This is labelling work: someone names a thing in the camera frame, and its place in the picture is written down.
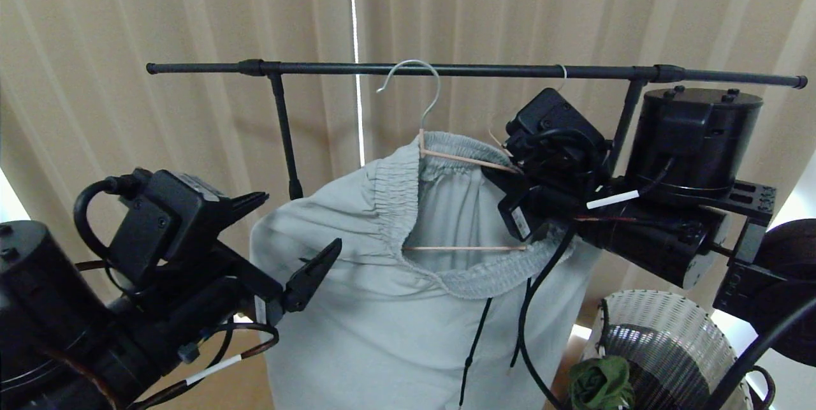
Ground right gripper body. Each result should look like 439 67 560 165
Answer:
497 187 597 244

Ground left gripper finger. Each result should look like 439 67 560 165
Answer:
282 238 343 314
226 191 270 221

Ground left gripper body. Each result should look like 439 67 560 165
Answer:
96 244 285 392

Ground pale grey shorts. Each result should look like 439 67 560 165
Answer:
250 131 603 410

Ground pink clothes hanger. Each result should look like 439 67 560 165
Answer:
376 59 530 253
488 64 569 159

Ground black clothes rack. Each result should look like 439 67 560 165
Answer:
146 59 808 201

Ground white laundry basket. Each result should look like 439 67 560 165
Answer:
583 290 776 410

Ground green garment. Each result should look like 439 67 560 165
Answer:
567 356 636 410

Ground beige curtain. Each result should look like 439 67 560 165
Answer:
0 0 816 347

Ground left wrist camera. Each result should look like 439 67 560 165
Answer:
108 169 234 289

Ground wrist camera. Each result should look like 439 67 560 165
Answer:
506 88 610 176
108 169 234 289

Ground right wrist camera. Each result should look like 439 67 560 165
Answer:
506 88 610 176

